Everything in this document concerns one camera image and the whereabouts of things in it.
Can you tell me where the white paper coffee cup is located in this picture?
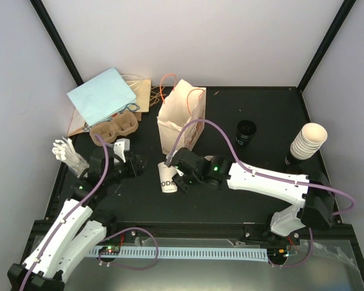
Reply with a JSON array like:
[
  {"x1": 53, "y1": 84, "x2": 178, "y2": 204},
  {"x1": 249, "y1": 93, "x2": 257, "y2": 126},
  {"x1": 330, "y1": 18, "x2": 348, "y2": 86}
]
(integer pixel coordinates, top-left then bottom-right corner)
[{"x1": 158, "y1": 162, "x2": 183, "y2": 193}]

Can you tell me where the cream bear paper bag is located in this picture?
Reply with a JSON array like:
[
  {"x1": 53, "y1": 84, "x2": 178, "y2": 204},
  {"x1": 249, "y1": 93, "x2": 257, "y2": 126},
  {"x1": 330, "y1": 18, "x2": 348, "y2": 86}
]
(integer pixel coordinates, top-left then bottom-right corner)
[{"x1": 157, "y1": 79, "x2": 207, "y2": 155}]

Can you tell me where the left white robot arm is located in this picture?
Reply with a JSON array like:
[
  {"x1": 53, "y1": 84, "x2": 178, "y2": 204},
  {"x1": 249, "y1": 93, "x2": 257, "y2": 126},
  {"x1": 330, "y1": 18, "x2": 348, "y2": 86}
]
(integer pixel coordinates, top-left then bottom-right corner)
[{"x1": 7, "y1": 138, "x2": 146, "y2": 290}]

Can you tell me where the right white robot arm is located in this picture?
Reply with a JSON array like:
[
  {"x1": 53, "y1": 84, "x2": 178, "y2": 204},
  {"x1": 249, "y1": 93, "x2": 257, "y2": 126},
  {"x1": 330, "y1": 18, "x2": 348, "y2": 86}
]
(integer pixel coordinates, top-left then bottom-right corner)
[{"x1": 165, "y1": 147, "x2": 334, "y2": 244}]

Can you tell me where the black paper coffee cup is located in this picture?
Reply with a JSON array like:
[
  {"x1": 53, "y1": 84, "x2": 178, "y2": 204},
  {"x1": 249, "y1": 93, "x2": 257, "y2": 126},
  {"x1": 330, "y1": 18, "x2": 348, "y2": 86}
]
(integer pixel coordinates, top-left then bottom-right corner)
[{"x1": 235, "y1": 120, "x2": 257, "y2": 147}]

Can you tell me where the cardboard cup carrier tray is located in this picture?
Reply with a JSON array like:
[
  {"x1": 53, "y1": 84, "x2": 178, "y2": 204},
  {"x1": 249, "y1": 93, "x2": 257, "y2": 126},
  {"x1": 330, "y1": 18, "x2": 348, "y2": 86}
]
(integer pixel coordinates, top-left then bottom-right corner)
[{"x1": 90, "y1": 112, "x2": 138, "y2": 146}]

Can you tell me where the white plastic cutlery bunch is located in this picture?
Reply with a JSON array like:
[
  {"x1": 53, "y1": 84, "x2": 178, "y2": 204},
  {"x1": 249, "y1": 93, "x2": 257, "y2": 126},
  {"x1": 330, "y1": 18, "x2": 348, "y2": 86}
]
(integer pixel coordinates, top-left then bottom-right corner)
[{"x1": 52, "y1": 138, "x2": 89, "y2": 170}]

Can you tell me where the brown kraft paper bag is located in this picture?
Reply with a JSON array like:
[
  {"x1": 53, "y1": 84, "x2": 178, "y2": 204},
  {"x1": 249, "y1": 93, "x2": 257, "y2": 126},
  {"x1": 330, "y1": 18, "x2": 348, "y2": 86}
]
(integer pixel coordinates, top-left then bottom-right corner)
[{"x1": 67, "y1": 79, "x2": 151, "y2": 136}]

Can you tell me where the light blue paper bag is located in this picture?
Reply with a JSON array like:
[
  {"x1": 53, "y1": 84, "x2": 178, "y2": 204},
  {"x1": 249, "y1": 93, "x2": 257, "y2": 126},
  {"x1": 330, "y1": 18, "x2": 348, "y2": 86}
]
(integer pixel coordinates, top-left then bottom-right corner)
[{"x1": 67, "y1": 68, "x2": 136, "y2": 126}]

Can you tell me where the stack of white cups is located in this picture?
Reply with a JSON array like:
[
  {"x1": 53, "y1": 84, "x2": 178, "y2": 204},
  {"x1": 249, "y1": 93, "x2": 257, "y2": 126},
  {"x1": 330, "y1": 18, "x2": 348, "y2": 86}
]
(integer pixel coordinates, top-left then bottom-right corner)
[{"x1": 290, "y1": 122, "x2": 328, "y2": 161}]

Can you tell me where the light blue cable chain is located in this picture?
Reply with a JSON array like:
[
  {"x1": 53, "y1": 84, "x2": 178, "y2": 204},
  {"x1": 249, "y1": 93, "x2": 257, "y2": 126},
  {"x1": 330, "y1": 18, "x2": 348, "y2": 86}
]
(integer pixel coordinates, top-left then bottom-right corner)
[{"x1": 95, "y1": 245, "x2": 270, "y2": 264}]

